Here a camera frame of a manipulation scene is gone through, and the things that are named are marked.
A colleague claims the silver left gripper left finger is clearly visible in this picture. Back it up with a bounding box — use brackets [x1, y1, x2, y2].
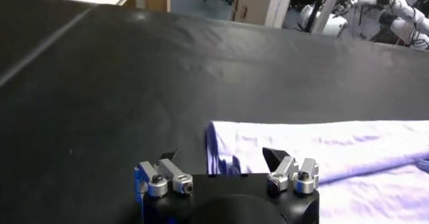
[134, 148, 194, 199]

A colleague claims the large black table cover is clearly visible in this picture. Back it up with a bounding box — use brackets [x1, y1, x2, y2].
[0, 3, 429, 224]

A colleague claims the white standing desk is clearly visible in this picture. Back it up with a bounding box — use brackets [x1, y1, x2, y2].
[293, 0, 380, 36]

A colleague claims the tall white cardboard box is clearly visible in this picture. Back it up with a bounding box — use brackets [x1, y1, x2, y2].
[230, 0, 300, 29]

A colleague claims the white humanoid robot with base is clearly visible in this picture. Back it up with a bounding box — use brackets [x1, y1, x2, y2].
[299, 0, 429, 51]

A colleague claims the lilac t-shirt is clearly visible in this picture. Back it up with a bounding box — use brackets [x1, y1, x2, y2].
[204, 120, 429, 224]

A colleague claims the small black table cover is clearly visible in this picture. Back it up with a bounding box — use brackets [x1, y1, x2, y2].
[0, 0, 99, 89]

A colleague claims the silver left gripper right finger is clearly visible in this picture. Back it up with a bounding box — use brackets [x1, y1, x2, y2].
[261, 147, 320, 195]

